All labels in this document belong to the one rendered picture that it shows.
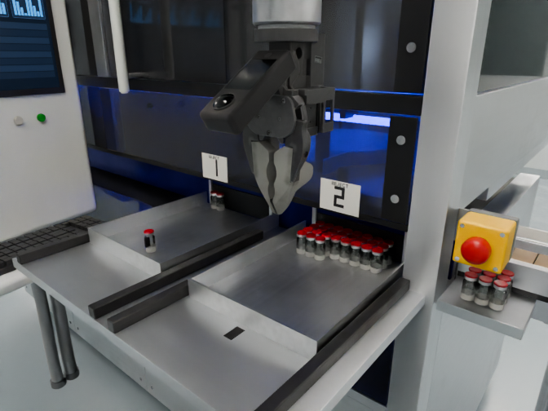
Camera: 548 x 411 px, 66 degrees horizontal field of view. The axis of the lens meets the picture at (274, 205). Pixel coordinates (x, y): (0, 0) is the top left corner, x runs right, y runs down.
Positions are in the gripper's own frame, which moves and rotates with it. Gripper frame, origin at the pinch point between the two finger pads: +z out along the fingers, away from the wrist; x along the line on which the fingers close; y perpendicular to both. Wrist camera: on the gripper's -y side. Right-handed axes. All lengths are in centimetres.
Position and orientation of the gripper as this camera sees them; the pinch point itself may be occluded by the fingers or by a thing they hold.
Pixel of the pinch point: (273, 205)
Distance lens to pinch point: 51.5
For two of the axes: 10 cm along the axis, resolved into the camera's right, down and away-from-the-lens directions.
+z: 0.0, 9.4, 3.4
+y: 6.4, -2.6, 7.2
